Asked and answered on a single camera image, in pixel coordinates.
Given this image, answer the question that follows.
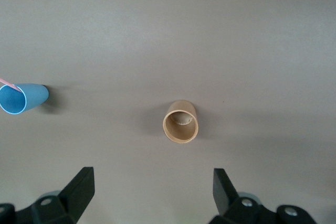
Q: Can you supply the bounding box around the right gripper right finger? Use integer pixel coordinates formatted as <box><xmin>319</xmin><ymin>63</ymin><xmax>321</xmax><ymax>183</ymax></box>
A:
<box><xmin>209</xmin><ymin>168</ymin><xmax>316</xmax><ymax>224</ymax></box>

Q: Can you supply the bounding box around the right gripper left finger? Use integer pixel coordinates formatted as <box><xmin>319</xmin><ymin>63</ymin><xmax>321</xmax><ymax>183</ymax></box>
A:
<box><xmin>15</xmin><ymin>166</ymin><xmax>96</xmax><ymax>224</ymax></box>

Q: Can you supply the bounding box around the brown wooden cup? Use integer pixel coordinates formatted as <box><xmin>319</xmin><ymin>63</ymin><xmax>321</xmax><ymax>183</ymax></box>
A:
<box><xmin>162</xmin><ymin>99</ymin><xmax>200</xmax><ymax>144</ymax></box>

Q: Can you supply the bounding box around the blue cup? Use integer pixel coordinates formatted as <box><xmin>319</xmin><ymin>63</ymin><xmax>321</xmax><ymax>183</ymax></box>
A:
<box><xmin>0</xmin><ymin>83</ymin><xmax>50</xmax><ymax>116</ymax></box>

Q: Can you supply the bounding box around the pink chopstick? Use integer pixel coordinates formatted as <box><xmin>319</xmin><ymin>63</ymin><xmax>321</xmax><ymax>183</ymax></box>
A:
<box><xmin>0</xmin><ymin>78</ymin><xmax>23</xmax><ymax>94</ymax></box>

